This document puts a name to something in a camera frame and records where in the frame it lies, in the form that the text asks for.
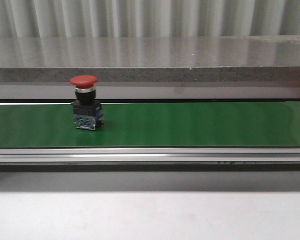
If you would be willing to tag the red mushroom push button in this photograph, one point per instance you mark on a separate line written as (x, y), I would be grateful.
(87, 109)

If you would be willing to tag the green conveyor belt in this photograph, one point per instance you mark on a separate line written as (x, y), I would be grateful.
(177, 124)

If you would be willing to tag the aluminium conveyor side rail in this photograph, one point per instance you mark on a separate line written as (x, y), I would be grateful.
(148, 155)

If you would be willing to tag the white pleated curtain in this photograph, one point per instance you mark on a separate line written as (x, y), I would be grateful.
(148, 18)

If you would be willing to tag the grey speckled stone counter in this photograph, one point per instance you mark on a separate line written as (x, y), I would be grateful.
(249, 67)

